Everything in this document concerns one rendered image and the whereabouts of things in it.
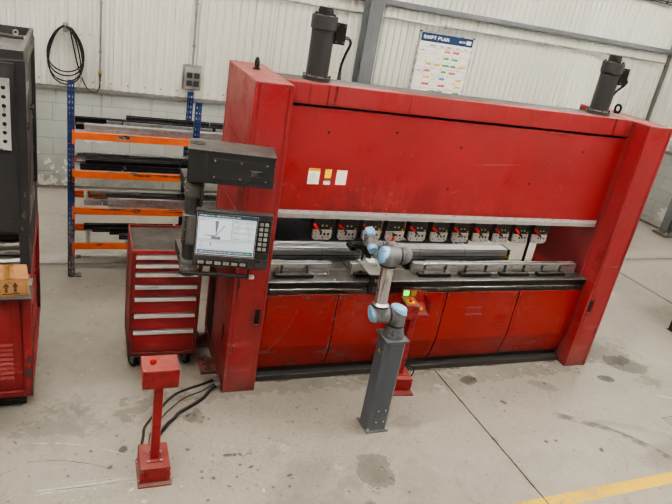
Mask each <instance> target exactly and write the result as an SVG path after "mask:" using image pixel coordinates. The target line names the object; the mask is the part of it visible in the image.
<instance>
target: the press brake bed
mask: <svg viewBox="0 0 672 504"><path fill-rule="evenodd" d="M582 287H583V284H520V285H448V286H390V291H389V297H388V302H387V303H388V304H389V306H391V304H392V303H400V299H401V295H402V290H403V289H406V290H426V296H427V297H428V298H429V300H430V301H431V302H432V306H431V310H430V314H429V318H428V320H416V323H415V327H414V331H413V335H412V339H411V343H410V347H409V351H408V355H407V359H406V364H409V365H411V366H413V368H414V370H424V369H432V368H450V367H467V366H479V365H494V364H506V363H523V362H537V361H548V360H557V357H558V355H556V354H555V353H554V350H555V349H556V348H557V346H558V345H559V343H560V342H561V340H562V338H563V337H564V335H565V334H566V332H567V329H568V326H569V323H570V321H571V318H572V315H573V312H574V310H575V307H576V304H577V301H578V298H579V296H580V293H581V290H582ZM367 288H368V287H303V288H268V289H267V297H266V304H265V311H264V319H263V326H262V333H261V341H260V348H259V355H258V362H257V370H256V377H255V382H259V381H272V380H285V379H300V378H315V377H328V376H339V375H354V374H366V373H370V371H371V367H372V362H373V358H374V353H375V349H376V344H377V340H378V333H377V332H376V329H384V328H385V326H386V324H387V323H373V322H371V321H370V320H369V317H368V306H369V305H372V302H373V301H374V300H375V296H376V291H377V286H375V287H373V291H372V294H367ZM467 307H482V309H481V312H480V313H481V315H469V316H466V315H465V313H466V309H467ZM405 367H406V369H407V370H408V371H412V370H413V368H412V367H410V366H408V365H406V366H405Z"/></svg>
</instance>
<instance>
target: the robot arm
mask: <svg viewBox="0 0 672 504"><path fill-rule="evenodd" d="M354 246H355V247H360V248H363V250H362V252H361V256H360V259H361V262H362V264H363V262H365V263H368V261H367V260H366V258H369V259H371V257H373V255H374V254H375V253H376V252H377V251H378V254H377V262H378V263H379V266H380V267H381V269H380V274H379V280H378V285H377V291H376V296H375V300H374V301H373V302H372V305H369V306H368V317H369V320H370V321H371V322H373V323H387V324H386V326H385V328H384V329H383V332H382V334H383V336H384V337H385V338H387V339H389V340H392V341H401V340H403V338H404V324H405V319H406V316H407V308H406V307H405V306H404V305H402V304H399V303H392V304H391V306H389V304H388V303H387V302H388V297H389V291H390V286H391V281H392V275H393V270H394V269H396V267H397V265H404V264H407V263H409V262H410V261H411V260H412V258H413V253H412V251H411V250H410V249H409V248H407V247H401V246H399V245H397V243H396V242H394V241H381V240H376V238H375V229H374V228H373V227H366V228H365V231H364V240H363V242H362V241H356V242H355V244H354ZM365 255H366V256H365Z"/></svg>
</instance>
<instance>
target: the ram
mask: <svg viewBox="0 0 672 504"><path fill-rule="evenodd" d="M624 142H625V139H624V138H621V137H616V136H607V135H597V134H588V133H578V132H568V131H559V130H549V129H539V128H530V127H520V126H510V125H501V124H491V123H481V122H472V121H462V120H453V119H443V118H433V117H424V116H414V115H404V114H395V113H385V112H375V111H366V110H356V109H346V108H337V107H327V106H318V105H308V104H298V103H293V106H292V114H291V121H290V128H289V136H288V143H287V150H286V157H285V165H284V172H283V179H282V187H281V194H280V201H279V209H284V210H312V211H340V212H368V213H396V214H424V215H452V216H480V217H508V218H536V219H564V220H592V221H597V219H598V216H599V213H600V210H601V207H602V205H603V202H604V199H605V196H606V193H607V190H608V187H609V185H610V182H611V179H612V176H613V173H614V170H615V168H616V165H617V162H618V159H619V156H620V153H621V150H622V148H623V145H624ZM309 168H317V169H321V170H320V176H319V182H318V184H307V180H308V173H309ZM326 169H332V174H331V179H330V178H324V176H325V170H326ZM337 170H348V174H347V179H346V185H335V179H336V173H337ZM324 180H330V185H324V184H323V182H324ZM277 217H283V218H316V219H349V220H381V221H414V222H447V223H479V224H512V225H545V226H577V227H595V225H596V224H580V223H550V222H520V221H489V220H459V219H429V218H399V217H368V216H338V215H308V214H278V216H277Z"/></svg>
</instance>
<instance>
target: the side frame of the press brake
mask: <svg viewBox="0 0 672 504"><path fill-rule="evenodd" d="M253 67H255V63H253V62H245V61H237V60H229V70H228V81H227V91H226V102H225V113H224V123H223V134H222V141H224V142H232V143H241V144H249V145H258V146H266V147H274V150H275V153H276V156H277V160H276V169H275V177H274V186H273V188H272V189H271V190H269V189H260V188H250V187H240V186H230V185H220V184H218V187H217V197H216V209H227V210H238V211H248V212H259V213H270V214H273V216H274V218H273V226H272V233H271V241H270V248H269V256H268V263H267V270H254V269H249V274H250V275H254V279H243V278H228V277H213V276H209V282H208V292H207V303H206V313H205V324H204V325H205V333H206V332H207V341H208V344H209V347H208V348H209V351H210V354H211V357H212V358H213V357H215V368H216V374H218V377H219V381H220V384H221V387H220V390H221V393H224V392H236V391H249V390H254V384H255V377H256V370H257V362H258V355H259V348H260V341H261V333H262V326H263V319H264V311H265V304H266V297H267V289H268V282H269V275H270V267H271V260H272V253H273V245H274V238H275V231H276V223H277V216H278V209H279V201H280V194H281V187H282V179H283V172H284V165H285V157H286V150H287V143H288V136H289V128H290V121H291V114H292V106H293V99H294V92H295V85H293V84H292V83H290V82H289V81H287V80H286V79H284V78H283V77H281V76H280V75H279V74H277V73H276V72H274V71H273V70H271V69H270V68H268V67H267V66H265V65H264V64H261V63H260V66H259V68H260V70H256V69H253ZM209 272H218V273H232V274H247V269H240V268H227V267H213V266H210V271H209Z"/></svg>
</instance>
